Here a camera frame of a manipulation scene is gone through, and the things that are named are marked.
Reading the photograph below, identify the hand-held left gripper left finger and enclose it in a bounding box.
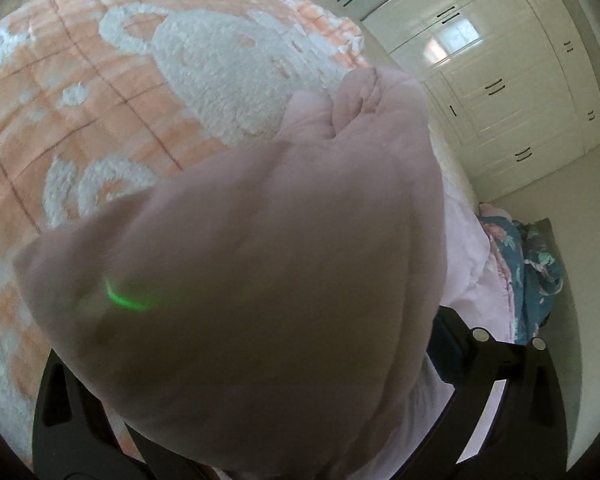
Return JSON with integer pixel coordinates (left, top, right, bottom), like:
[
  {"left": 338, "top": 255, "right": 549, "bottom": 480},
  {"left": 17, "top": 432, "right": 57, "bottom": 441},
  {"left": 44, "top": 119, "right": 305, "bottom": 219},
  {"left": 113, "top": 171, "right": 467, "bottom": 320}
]
[{"left": 32, "top": 350, "right": 216, "bottom": 480}]

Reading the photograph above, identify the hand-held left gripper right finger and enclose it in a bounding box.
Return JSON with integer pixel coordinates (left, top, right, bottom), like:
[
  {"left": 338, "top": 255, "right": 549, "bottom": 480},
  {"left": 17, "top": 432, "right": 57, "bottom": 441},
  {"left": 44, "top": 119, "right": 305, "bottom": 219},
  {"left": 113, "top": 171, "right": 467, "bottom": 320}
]
[{"left": 380, "top": 306, "right": 567, "bottom": 480}]

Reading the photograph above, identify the pink quilted jacket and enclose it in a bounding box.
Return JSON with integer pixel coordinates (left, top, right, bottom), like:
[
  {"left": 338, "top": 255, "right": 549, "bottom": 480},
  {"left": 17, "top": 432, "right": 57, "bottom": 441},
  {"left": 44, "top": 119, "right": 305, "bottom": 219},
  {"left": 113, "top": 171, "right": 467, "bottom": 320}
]
[{"left": 12, "top": 66, "right": 518, "bottom": 480}]

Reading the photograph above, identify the teal and pink floral duvet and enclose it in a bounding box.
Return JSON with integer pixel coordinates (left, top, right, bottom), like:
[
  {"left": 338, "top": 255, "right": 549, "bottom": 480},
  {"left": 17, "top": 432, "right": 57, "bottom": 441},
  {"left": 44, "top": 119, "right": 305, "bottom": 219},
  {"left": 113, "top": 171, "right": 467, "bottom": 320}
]
[{"left": 477, "top": 202, "right": 566, "bottom": 346}]

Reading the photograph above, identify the white glossy wardrobe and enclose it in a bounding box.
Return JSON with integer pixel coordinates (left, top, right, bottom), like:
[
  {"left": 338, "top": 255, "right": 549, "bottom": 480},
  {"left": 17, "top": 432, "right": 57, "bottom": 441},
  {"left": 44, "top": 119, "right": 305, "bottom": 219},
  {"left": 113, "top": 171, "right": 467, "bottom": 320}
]
[{"left": 300, "top": 0, "right": 600, "bottom": 201}]

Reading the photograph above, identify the orange bear print blanket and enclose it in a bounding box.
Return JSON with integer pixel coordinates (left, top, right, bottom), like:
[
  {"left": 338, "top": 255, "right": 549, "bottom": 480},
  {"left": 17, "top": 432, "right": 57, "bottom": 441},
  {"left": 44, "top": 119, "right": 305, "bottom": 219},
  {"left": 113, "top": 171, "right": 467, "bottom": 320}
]
[{"left": 0, "top": 0, "right": 376, "bottom": 466}]

